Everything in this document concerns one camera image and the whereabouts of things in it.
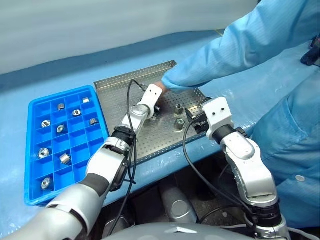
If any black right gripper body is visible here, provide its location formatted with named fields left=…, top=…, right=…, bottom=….
left=192, top=113, right=210, bottom=135

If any blue compartment tray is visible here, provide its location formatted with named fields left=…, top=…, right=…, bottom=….
left=24, top=85, right=111, bottom=207

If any person's bare hand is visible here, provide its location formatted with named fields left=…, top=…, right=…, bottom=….
left=153, top=81, right=168, bottom=96

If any perforated metal tray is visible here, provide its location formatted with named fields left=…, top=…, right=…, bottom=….
left=93, top=59, right=213, bottom=166

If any person's arm in blue sleeve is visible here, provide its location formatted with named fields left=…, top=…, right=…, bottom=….
left=161, top=0, right=320, bottom=95

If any grey rounded cylinder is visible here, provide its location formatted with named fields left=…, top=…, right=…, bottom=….
left=158, top=184, right=198, bottom=223
left=102, top=216, right=137, bottom=238

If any person's torso in blue coat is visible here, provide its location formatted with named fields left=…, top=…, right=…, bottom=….
left=249, top=42, right=320, bottom=230

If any grey rounded shell with emblem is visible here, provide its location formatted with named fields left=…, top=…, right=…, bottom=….
left=102, top=222, right=253, bottom=240

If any black device on coat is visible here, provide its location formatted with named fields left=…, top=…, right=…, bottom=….
left=300, top=34, right=320, bottom=66

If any blue plastic table cover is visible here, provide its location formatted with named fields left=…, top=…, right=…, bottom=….
left=0, top=28, right=316, bottom=238

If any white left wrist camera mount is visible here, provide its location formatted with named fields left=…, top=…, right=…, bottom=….
left=137, top=83, right=163, bottom=111

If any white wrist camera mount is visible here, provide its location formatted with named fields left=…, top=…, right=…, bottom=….
left=201, top=96, right=235, bottom=141
left=137, top=83, right=163, bottom=111

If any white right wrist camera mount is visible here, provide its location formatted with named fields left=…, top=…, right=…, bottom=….
left=201, top=96, right=235, bottom=141

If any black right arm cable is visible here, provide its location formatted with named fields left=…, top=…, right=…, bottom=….
left=182, top=122, right=258, bottom=226

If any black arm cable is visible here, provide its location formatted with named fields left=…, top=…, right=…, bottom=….
left=182, top=122, right=258, bottom=226
left=106, top=79, right=148, bottom=240

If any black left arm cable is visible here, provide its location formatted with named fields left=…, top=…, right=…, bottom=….
left=106, top=79, right=148, bottom=240

